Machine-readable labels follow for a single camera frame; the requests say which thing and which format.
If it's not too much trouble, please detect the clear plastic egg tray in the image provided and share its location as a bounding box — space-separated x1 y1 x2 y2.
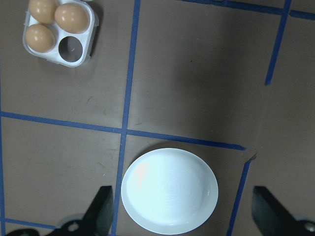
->
22 0 99 67

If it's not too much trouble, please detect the brown egg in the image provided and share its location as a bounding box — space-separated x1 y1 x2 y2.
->
28 0 59 25
54 2 91 34
25 24 56 53

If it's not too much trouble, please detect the white round plate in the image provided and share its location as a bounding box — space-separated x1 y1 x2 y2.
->
121 147 219 235

